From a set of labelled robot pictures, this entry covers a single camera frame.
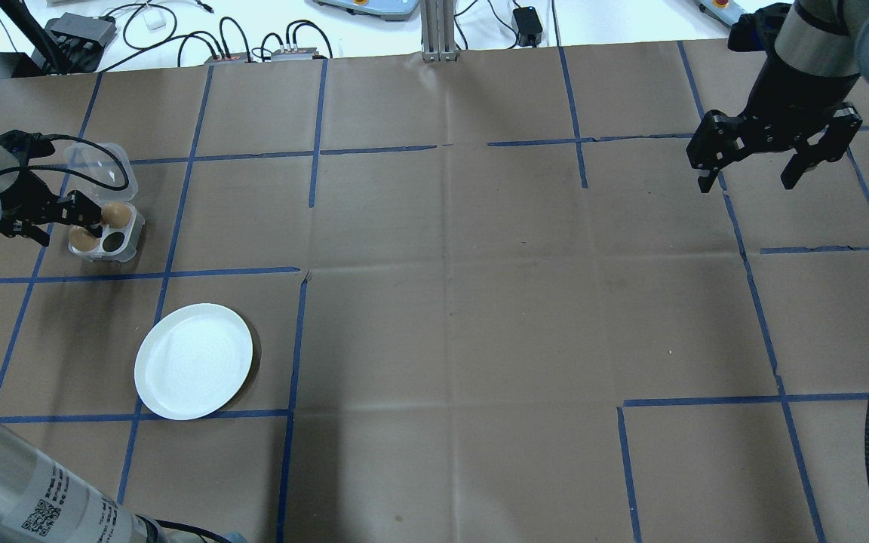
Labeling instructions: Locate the clear plastic egg carton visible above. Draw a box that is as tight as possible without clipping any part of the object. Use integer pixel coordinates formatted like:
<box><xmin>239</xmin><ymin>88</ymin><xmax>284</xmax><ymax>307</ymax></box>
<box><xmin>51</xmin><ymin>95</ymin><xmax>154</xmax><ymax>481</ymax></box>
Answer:
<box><xmin>63</xmin><ymin>141</ymin><xmax>146</xmax><ymax>263</ymax></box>

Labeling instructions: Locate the robot teach pendant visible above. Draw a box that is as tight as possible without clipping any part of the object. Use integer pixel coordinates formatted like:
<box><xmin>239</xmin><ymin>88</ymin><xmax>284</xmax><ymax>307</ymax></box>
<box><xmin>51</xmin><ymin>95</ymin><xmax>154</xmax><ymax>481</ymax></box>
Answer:
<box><xmin>312</xmin><ymin>0</ymin><xmax>420</xmax><ymax>21</ymax></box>
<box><xmin>695</xmin><ymin>0</ymin><xmax>752</xmax><ymax>27</ymax></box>

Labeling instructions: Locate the black power adapter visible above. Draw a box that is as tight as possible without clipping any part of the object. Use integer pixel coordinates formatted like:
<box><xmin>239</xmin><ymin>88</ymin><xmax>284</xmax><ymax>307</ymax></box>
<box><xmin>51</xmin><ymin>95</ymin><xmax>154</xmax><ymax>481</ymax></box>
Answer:
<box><xmin>512</xmin><ymin>6</ymin><xmax>545</xmax><ymax>36</ymax></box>

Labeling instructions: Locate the black stand pole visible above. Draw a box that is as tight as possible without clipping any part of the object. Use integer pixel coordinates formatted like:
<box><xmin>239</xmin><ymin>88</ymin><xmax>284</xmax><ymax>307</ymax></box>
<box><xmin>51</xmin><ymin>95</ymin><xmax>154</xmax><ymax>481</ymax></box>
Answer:
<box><xmin>0</xmin><ymin>0</ymin><xmax>103</xmax><ymax>76</ymax></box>

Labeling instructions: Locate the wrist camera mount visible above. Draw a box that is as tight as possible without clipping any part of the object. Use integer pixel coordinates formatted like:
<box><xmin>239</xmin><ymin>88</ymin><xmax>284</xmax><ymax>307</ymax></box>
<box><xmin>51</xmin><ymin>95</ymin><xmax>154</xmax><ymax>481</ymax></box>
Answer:
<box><xmin>727</xmin><ymin>4</ymin><xmax>790</xmax><ymax>54</ymax></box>
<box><xmin>0</xmin><ymin>130</ymin><xmax>56</xmax><ymax>163</ymax></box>

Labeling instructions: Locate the aluminium profile post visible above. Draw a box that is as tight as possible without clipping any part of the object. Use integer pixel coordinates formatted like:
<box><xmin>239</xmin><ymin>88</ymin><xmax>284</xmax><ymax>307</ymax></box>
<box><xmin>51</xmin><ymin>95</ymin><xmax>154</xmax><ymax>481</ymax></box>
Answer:
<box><xmin>419</xmin><ymin>0</ymin><xmax>459</xmax><ymax>63</ymax></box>

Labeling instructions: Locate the black electronics box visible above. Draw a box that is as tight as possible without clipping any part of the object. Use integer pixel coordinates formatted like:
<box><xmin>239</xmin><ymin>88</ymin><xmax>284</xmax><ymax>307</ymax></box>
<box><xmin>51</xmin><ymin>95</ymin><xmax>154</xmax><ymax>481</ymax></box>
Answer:
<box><xmin>44</xmin><ymin>11</ymin><xmax>117</xmax><ymax>54</ymax></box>

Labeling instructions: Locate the white round plate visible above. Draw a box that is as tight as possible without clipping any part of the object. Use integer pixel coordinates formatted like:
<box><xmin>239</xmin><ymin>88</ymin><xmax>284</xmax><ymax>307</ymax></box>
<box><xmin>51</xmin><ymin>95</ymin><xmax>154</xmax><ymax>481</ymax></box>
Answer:
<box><xmin>134</xmin><ymin>302</ymin><xmax>254</xmax><ymax>422</ymax></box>

